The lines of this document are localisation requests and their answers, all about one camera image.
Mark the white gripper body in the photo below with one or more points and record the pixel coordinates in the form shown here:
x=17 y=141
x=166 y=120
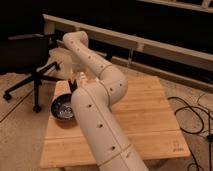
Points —
x=69 y=64

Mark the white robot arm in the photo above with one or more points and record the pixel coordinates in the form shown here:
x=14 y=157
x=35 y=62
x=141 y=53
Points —
x=91 y=104

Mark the black office chair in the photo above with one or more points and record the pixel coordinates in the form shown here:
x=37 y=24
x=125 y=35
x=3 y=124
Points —
x=27 y=55

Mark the white wooden rail frame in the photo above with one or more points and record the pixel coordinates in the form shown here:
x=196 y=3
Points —
x=162 y=50

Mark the black bowl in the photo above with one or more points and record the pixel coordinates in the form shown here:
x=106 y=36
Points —
x=61 y=108

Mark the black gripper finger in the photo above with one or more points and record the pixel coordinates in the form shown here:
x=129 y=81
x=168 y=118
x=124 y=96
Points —
x=72 y=85

